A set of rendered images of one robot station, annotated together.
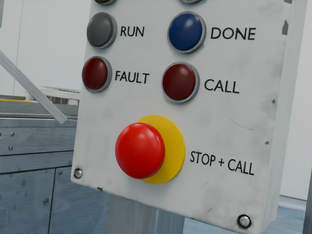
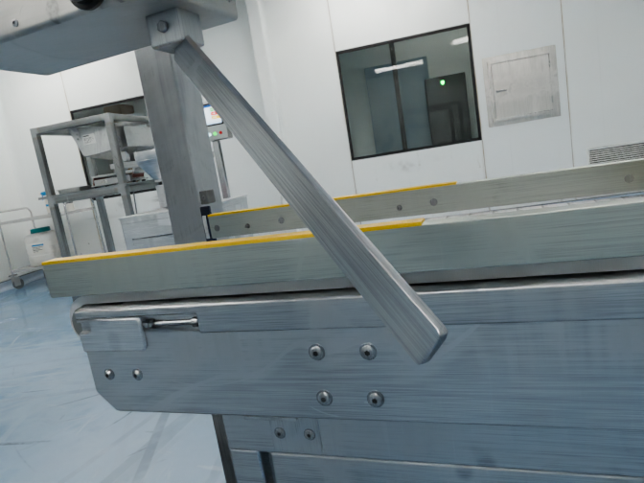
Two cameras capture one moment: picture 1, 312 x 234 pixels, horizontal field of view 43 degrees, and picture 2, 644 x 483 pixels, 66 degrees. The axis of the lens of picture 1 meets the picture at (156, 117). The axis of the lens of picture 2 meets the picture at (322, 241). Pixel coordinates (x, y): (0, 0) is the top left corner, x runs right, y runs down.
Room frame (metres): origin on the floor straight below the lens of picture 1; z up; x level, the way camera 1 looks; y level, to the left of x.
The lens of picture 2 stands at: (0.95, 0.05, 0.90)
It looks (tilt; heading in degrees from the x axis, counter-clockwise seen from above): 9 degrees down; 79
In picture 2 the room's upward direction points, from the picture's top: 9 degrees counter-clockwise
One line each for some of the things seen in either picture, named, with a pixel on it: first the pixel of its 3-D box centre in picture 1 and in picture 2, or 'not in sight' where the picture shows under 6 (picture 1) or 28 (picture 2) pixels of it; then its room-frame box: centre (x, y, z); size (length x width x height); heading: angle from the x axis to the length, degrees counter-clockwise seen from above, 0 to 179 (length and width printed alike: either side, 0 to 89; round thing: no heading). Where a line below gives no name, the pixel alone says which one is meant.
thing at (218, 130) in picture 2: not in sight; (216, 150); (0.99, 3.36, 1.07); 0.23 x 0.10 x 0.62; 156
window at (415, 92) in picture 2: not in sight; (407, 95); (3.07, 5.07, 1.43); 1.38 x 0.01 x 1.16; 156
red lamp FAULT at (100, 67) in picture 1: (94, 74); not in sight; (0.33, 0.05, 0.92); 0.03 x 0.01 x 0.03; 58
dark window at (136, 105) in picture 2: not in sight; (127, 148); (-0.01, 6.45, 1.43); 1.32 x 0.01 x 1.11; 156
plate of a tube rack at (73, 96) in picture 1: (74, 95); not in sight; (1.41, 0.30, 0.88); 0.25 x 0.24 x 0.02; 57
